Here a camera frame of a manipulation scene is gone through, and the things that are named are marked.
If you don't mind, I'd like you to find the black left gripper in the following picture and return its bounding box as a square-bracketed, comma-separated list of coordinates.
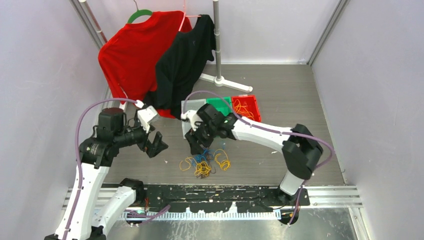
[115, 116, 168, 156]

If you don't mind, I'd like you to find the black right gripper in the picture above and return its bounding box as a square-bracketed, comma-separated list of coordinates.
[184, 119, 218, 156]

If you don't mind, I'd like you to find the small yellow cable bundle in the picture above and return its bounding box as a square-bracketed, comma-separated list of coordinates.
[213, 148, 232, 172]

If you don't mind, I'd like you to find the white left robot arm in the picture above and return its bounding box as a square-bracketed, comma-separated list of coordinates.
[45, 106, 168, 240]

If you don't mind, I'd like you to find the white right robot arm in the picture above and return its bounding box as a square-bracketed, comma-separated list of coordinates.
[181, 103, 323, 206]

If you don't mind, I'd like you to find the white plastic bin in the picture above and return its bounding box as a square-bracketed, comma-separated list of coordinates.
[181, 98, 207, 140]

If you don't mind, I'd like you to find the green plastic bin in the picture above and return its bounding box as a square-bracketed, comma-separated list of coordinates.
[206, 96, 233, 116]

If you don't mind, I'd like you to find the red plastic bin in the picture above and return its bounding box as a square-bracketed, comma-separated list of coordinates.
[230, 94, 262, 122]

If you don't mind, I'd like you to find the white clothes rack stand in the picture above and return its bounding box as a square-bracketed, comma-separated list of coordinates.
[199, 0, 253, 93]

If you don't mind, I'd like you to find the black shirt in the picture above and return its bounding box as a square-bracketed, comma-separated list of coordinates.
[143, 14, 217, 119]

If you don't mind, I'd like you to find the red shirt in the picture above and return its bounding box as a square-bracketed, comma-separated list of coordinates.
[98, 10, 192, 119]

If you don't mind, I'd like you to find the green clothes hanger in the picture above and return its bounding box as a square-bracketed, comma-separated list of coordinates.
[127, 0, 153, 24]

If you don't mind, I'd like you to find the pink clothes hanger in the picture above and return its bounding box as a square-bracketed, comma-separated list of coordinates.
[178, 0, 201, 32]

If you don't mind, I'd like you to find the blue cable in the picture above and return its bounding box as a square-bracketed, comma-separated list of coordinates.
[190, 142, 228, 167]

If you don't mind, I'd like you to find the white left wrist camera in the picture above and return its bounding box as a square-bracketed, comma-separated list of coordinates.
[136, 104, 160, 133]

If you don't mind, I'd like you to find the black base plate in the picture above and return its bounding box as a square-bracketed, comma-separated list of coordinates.
[131, 184, 311, 213]

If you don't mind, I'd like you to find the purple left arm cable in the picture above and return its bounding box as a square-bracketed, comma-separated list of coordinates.
[61, 97, 145, 240]

